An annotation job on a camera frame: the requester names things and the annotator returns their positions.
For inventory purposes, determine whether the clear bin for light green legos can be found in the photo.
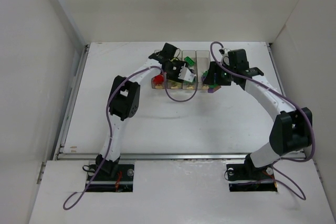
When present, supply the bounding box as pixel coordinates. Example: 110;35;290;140
167;48;182;89

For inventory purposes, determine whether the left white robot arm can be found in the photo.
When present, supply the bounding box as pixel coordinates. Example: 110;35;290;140
95;43;188;178

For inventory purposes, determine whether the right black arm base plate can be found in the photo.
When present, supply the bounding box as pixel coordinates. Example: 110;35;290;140
224;163;278;192

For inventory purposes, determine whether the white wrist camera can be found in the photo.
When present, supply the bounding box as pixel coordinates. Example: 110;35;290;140
179;67;196;83
219;48;229;66

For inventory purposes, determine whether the purple green flower lego figure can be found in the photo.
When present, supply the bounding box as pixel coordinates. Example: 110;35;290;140
201;70;221;93

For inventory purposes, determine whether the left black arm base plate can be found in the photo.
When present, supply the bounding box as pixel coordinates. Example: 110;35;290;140
82;164;134;193

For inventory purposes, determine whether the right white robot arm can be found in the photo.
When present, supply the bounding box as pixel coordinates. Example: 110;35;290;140
203;48;315;181

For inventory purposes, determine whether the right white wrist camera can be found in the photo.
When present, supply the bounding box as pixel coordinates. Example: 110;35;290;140
219;48;229;66

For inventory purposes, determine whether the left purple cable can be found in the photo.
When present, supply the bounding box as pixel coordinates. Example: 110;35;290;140
62;65;198;210

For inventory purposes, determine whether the red lego brick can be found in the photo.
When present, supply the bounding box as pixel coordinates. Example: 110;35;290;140
152;74;164;85

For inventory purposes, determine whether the clear bin for red legos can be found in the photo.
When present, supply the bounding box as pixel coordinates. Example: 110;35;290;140
149;49;169;89

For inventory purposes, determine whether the green 2x4 brick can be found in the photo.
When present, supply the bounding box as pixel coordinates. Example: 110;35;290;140
183;56;195;67

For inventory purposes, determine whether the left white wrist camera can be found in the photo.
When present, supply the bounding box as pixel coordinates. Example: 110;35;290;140
179;67;196;83

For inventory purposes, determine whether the clear bin for purple legos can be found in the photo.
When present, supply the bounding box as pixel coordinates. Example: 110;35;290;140
196;50;211;90

